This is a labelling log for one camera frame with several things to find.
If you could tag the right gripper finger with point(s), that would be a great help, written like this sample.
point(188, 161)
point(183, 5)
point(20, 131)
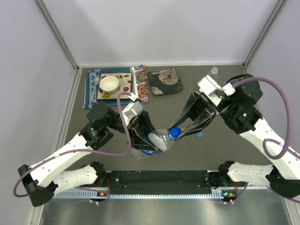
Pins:
point(186, 111)
point(200, 123)

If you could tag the aluminium slotted rail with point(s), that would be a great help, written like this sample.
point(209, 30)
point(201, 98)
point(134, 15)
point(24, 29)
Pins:
point(91, 178)

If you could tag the blue label water bottle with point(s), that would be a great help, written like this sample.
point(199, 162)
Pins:
point(229, 80)

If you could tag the green label water bottle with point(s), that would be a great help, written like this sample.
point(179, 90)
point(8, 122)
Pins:
point(214, 73)

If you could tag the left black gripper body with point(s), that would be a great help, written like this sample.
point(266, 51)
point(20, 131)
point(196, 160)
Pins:
point(140, 119)

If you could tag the cream ceramic bowl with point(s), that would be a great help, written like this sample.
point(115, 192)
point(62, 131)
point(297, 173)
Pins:
point(109, 84)

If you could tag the beige floral square plate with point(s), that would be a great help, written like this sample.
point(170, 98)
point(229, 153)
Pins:
point(125, 85)

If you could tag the blue patterned placemat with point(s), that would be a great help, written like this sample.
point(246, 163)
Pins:
point(139, 86)

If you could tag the silver fork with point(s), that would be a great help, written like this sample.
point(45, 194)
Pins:
point(94, 91)

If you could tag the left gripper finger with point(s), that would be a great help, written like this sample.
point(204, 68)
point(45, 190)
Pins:
point(147, 144)
point(136, 138)

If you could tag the left aluminium corner post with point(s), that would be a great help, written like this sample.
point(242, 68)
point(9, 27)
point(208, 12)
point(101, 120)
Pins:
point(45, 13)

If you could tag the right aluminium corner post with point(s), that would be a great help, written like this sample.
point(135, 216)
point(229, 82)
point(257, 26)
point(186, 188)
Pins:
point(267, 26)

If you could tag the aluminium corner post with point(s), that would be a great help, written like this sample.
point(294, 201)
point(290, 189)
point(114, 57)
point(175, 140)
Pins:
point(267, 26)
point(45, 13)

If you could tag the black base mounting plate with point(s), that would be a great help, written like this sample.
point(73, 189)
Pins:
point(161, 182)

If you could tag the red-blue label water bottle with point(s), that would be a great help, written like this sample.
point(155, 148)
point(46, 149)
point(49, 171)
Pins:
point(161, 139)

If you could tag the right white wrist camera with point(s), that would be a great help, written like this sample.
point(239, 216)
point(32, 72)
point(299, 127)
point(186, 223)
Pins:
point(213, 91)

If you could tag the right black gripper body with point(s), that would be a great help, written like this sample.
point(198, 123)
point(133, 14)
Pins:
point(203, 103)

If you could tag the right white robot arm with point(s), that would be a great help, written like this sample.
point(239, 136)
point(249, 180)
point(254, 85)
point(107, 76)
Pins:
point(235, 104)

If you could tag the dark blue bottle cap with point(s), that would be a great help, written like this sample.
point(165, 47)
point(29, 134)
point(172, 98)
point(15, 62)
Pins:
point(174, 133)

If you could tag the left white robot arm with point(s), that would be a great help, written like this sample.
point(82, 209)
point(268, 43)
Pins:
point(50, 176)

